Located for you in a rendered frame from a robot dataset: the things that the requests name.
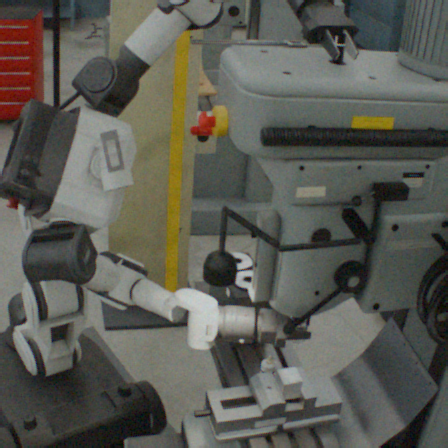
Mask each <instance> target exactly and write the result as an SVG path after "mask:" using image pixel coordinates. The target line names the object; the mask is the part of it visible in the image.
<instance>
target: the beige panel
mask: <svg viewBox="0 0 448 448"><path fill-rule="evenodd" d="M156 8H157V2H156V0H111V7H110V16H111V27H110V48H109V58H111V59H112V60H114V61H116V59H117V58H118V57H119V48H120V47H121V46H122V45H123V44H124V43H125V41H126V40H127V39H128V38H129V37H130V35H131V34H132V33H133V32H135V31H136V30H137V29H138V28H139V27H140V26H141V25H142V23H143V22H144V21H145V20H146V19H147V17H148V16H150V15H151V14H152V12H153V11H154V10H155V9H156ZM191 39H203V29H199V30H193V31H184V32H183V33H182V35H181V36H180V37H178V38H177V39H176V41H175V42H174V43H173V44H172V45H171V46H170V48H169V49H168V50H166V51H165V52H164V53H163V54H162V56H160V57H159V58H158V59H157V60H156V62H155V63H154V64H153V65H152V66H151V67H150V69H149V70H148V71H147V72H146V73H145V74H144V76H143V77H142V78H141V79H139V91H138V93H137V95H136V97H135V98H134V100H133V101H132V102H131V103H130V104H129V106H128V107H126V108H125V109H124V110H123V112H122V113H121V114H120V115H119V116H118V117H117V120H119V121H122V122H124V123H126V124H128V123H129V124H130V125H131V127H132V130H133V134H134V138H135V140H134V143H135V146H136V153H135V157H134V161H133V165H132V169H131V173H132V177H133V181H134V185H132V186H128V187H127V188H126V189H125V193H124V197H123V201H122V205H121V208H120V213H119V216H118V218H117V219H116V221H115V222H113V223H111V224H110V225H108V226H107V249H108V251H110V252H113V253H115V254H118V253H122V254H123V256H126V257H128V258H132V260H135V261H138V262H139V263H142V264H143V266H144V268H143V269H145V270H146V271H148V274H147V276H146V279H147V280H150V281H152V282H154V283H156V284H158V285H160V286H161V287H162V288H164V289H165V290H166V291H168V292H170V293H173V294H175V293H176V292H178V291H179V290H182V289H191V288H190V284H189V280H188V263H189V242H190V223H191V204H192V185H193V166H194V160H195V147H196V135H192V134H191V132H189V129H191V127H192V126H197V109H198V91H199V75H200V74H201V57H202V45H192V44H191V42H190V40H191ZM100 300H101V299H100ZM101 309H102V317H103V319H104V328H105V331H110V330H121V331H122V330H134V329H145V328H149V329H157V328H169V327H180V326H188V321H189V310H187V309H186V311H185V313H184V315H183V316H182V318H181V319H180V320H178V321H176V322H172V321H170V320H168V319H166V318H164V317H162V316H160V315H157V314H155V313H153V312H151V311H147V309H144V308H142V307H141V306H139V305H137V304H133V305H131V304H128V307H127V309H125V310H120V309H118V308H115V307H114V306H113V305H111V304H107V303H106V302H104V301H102V300H101Z"/></svg>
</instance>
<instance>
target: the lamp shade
mask: <svg viewBox="0 0 448 448"><path fill-rule="evenodd" d="M218 251H219V250H215V251H211V252H209V253H208V254H207V256H206V259H205V262H204V264H203V274H202V277H203V280H204V282H205V283H207V284H208V285H212V286H215V287H227V286H231V285H233V284H234V283H235V282H236V278H237V264H236V259H235V256H234V255H233V254H232V253H231V252H229V251H225V252H224V253H223V254H220V253H219V252H218Z"/></svg>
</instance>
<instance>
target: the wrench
mask: <svg viewBox="0 0 448 448"><path fill-rule="evenodd" d="M190 42H191V44H192V45H202V44H240V45H288V46H289V47H292V48H307V44H305V43H302V40H283V41H274V40H209V39H191V40H190Z"/></svg>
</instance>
